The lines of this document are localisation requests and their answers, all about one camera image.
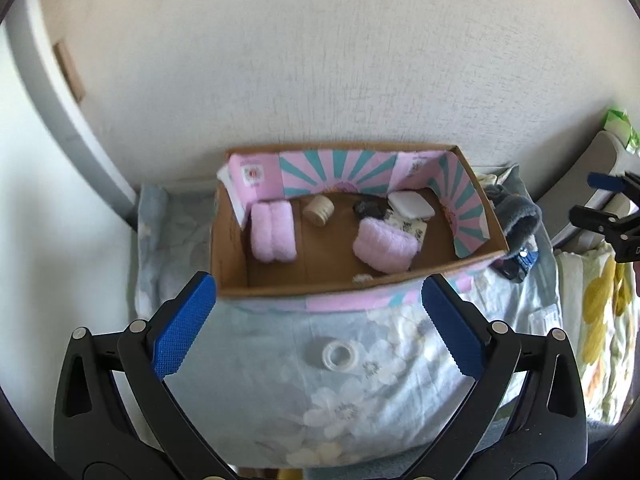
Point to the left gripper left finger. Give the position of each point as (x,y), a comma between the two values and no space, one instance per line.
(114,415)

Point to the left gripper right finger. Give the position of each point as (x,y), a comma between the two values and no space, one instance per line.
(524,417)

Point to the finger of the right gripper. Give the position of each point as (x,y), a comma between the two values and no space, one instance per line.
(605,223)
(627,183)

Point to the white printed tissue pack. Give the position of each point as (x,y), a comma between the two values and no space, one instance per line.
(415,227)

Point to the white plastic case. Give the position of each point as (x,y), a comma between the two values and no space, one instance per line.
(411,205)

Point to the clear tape roll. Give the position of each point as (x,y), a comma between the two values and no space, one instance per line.
(340,356)

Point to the large pink fluffy roll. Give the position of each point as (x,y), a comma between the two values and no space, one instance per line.
(384,248)

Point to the small pink fluffy cloth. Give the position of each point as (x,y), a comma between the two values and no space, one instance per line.
(272,232)

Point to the black lens cylinder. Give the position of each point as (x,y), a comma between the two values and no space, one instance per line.
(370,209)

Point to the wooden spool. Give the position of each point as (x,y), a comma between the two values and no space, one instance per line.
(319,210)

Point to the yellow floral bedding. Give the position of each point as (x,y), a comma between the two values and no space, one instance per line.
(600,310)

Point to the green tissue box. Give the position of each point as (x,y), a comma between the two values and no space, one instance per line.
(618,123)

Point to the grey fluffy slipper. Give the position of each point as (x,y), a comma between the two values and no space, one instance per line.
(518,216)

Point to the blue tissue pack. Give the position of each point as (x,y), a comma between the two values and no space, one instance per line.
(516,268)

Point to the brown white plush toy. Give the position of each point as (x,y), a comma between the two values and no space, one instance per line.
(362,278)

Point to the cardboard box pink lining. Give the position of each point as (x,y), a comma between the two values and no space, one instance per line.
(463,236)

